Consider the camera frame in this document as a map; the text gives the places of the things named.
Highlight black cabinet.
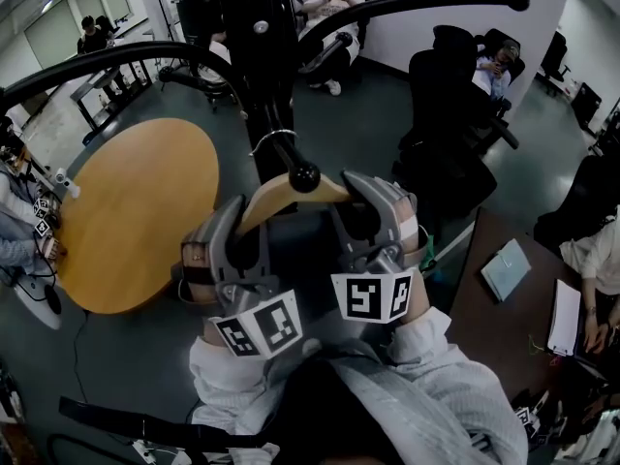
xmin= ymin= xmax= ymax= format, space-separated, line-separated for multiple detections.
xmin=571 ymin=82 xmax=605 ymax=133

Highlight idle hand-held gripper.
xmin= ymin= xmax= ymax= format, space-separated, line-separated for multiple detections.
xmin=512 ymin=389 xmax=563 ymax=450

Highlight white round stand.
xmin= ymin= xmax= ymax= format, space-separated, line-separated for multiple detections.
xmin=14 ymin=273 xmax=64 ymax=331

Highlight white paper sheets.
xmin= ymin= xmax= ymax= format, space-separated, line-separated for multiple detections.
xmin=545 ymin=278 xmax=582 ymax=357

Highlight person's right forearm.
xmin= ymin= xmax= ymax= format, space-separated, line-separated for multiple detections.
xmin=387 ymin=268 xmax=529 ymax=457

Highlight green plastic bag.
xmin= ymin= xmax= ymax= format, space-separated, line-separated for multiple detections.
xmin=418 ymin=228 xmax=438 ymax=271

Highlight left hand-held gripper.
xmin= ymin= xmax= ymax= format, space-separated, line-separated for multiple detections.
xmin=182 ymin=195 xmax=304 ymax=359

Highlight large black office chair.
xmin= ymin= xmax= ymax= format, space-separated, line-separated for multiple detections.
xmin=391 ymin=24 xmax=520 ymax=218

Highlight wooden clothes hanger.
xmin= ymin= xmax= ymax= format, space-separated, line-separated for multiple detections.
xmin=240 ymin=130 xmax=356 ymax=236

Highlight black strap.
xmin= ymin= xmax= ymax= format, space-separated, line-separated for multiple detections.
xmin=57 ymin=395 xmax=272 ymax=452

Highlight black coat rack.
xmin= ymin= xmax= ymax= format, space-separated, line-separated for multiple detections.
xmin=0 ymin=0 xmax=531 ymax=194

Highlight round wooden table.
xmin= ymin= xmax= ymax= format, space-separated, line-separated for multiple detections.
xmin=52 ymin=117 xmax=220 ymax=315

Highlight grey-blue notebook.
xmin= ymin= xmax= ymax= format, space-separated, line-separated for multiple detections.
xmin=480 ymin=238 xmax=533 ymax=303

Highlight person's right hand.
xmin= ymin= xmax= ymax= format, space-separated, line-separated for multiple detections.
xmin=394 ymin=194 xmax=420 ymax=251

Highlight person's grey striped top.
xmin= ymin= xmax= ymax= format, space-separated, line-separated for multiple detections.
xmin=280 ymin=341 xmax=490 ymax=465

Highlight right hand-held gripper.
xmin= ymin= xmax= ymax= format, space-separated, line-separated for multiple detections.
xmin=330 ymin=170 xmax=430 ymax=326

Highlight person's left hand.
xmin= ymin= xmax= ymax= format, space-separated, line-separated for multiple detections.
xmin=174 ymin=242 xmax=220 ymax=305

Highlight black garment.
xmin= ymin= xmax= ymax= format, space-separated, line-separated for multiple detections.
xmin=261 ymin=206 xmax=351 ymax=319

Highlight person's left forearm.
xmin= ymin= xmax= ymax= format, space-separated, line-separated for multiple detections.
xmin=188 ymin=315 xmax=292 ymax=435

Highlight dark rectangular table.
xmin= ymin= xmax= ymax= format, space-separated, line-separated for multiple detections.
xmin=448 ymin=205 xmax=620 ymax=406

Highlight small white camera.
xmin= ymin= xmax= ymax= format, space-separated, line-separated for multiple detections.
xmin=54 ymin=167 xmax=80 ymax=200

